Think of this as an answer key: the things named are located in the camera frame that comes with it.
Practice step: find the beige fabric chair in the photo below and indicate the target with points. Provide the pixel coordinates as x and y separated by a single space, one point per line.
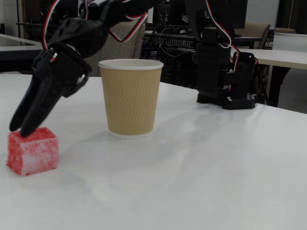
260 33
127 52
285 30

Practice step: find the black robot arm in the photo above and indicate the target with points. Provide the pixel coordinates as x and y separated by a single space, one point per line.
211 72

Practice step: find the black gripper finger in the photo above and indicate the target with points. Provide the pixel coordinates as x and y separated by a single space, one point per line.
21 112
39 110

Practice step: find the black top table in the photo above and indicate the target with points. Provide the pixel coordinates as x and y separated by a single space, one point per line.
14 51

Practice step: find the dark equipment bench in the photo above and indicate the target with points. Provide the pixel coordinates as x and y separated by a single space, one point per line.
28 25

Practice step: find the red foam cube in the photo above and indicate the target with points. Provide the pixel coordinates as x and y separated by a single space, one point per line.
36 153

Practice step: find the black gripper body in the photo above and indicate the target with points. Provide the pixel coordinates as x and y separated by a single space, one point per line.
63 72

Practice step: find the white table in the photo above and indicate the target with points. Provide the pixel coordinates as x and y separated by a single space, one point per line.
292 40
283 58

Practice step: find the tan paper cup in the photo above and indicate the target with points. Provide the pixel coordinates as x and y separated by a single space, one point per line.
130 95

